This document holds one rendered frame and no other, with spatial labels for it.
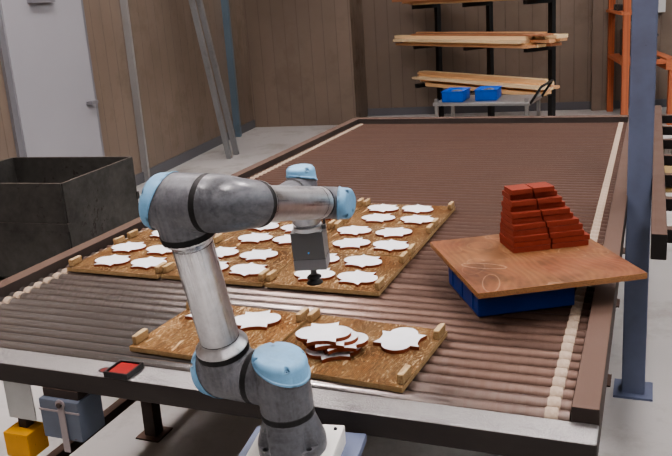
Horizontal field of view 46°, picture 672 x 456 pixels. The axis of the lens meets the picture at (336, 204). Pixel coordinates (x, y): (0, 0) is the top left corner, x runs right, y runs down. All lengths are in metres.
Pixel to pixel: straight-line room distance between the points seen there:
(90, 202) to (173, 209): 4.21
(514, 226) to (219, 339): 1.16
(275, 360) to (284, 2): 10.67
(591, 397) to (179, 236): 0.98
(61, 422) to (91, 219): 3.47
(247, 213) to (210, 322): 0.29
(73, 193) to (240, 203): 4.13
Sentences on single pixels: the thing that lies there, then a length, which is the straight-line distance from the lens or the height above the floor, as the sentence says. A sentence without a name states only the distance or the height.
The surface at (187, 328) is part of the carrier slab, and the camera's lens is 2.39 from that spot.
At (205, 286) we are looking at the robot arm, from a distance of 1.62.
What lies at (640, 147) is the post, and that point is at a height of 1.16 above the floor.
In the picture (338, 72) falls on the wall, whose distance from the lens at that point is 11.98.
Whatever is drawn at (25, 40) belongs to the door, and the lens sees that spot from 7.43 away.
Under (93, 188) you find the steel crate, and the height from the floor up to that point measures 0.69.
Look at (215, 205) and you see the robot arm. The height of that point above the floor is 1.49.
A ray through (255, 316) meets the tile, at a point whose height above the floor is 0.95.
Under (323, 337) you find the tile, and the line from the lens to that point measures 2.09.
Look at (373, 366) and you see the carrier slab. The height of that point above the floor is 0.94.
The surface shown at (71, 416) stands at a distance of 2.35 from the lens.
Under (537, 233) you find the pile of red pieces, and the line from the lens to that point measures 2.55.
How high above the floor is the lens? 1.85
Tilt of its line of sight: 15 degrees down
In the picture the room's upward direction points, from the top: 4 degrees counter-clockwise
